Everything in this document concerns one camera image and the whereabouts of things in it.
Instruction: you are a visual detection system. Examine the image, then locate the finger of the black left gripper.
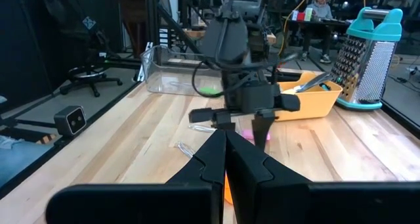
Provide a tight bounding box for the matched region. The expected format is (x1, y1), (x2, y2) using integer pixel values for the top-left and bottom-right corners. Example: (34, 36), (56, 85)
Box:
(252, 94), (301, 152)
(188, 108), (236, 131)

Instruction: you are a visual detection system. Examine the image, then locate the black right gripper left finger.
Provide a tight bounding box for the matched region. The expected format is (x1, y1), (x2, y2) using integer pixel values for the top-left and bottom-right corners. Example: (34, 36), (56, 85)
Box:
(45, 129), (228, 224)

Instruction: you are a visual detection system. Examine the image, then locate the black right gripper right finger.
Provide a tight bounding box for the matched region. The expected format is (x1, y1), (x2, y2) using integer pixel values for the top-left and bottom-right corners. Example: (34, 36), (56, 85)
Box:
(226, 130), (420, 224)

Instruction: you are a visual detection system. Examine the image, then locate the small pink spatula clear handle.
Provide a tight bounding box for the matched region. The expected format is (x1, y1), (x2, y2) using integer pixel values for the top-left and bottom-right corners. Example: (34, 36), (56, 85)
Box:
(188, 124), (272, 143)

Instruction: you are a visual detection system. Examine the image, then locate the green handled knife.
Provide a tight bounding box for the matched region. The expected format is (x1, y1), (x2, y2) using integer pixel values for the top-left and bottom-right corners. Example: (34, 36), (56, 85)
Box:
(294, 72), (333, 94)

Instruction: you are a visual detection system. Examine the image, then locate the yellow plastic basket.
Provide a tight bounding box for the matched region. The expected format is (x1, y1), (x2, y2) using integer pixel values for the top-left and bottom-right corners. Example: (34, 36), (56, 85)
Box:
(274, 70), (344, 122)

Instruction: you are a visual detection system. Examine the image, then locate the clear plastic bin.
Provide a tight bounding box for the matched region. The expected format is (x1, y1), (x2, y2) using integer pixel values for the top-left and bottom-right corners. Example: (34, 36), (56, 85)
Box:
(140, 45), (230, 97)

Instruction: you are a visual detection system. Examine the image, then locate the black work table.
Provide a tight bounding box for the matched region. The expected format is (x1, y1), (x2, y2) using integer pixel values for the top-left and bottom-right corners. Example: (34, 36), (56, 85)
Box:
(283, 17), (350, 56)

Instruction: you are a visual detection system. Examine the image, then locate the person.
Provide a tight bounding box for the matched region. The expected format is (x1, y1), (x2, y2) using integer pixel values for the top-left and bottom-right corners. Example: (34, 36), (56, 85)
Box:
(300, 0), (335, 64)
(0, 135), (55, 189)

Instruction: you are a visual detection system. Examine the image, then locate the black office chair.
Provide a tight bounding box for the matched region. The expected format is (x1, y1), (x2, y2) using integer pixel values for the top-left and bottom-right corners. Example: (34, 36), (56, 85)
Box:
(44, 0), (124, 99)

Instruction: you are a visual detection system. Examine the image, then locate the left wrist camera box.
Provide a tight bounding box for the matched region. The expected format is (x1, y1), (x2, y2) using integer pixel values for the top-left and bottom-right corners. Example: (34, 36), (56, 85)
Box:
(201, 17), (249, 64)

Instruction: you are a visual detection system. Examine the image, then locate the black table-level camera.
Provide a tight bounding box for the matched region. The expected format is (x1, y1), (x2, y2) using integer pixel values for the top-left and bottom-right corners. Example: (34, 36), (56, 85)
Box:
(53, 104), (87, 137)

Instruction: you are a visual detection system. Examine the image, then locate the steel box grater teal handle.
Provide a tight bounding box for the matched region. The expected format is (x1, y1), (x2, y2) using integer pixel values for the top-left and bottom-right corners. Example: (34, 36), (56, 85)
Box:
(329, 6), (404, 112)

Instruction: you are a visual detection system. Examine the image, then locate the black rig frame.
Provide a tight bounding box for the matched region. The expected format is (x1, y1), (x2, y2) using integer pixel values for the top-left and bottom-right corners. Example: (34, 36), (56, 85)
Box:
(144, 0), (203, 66)

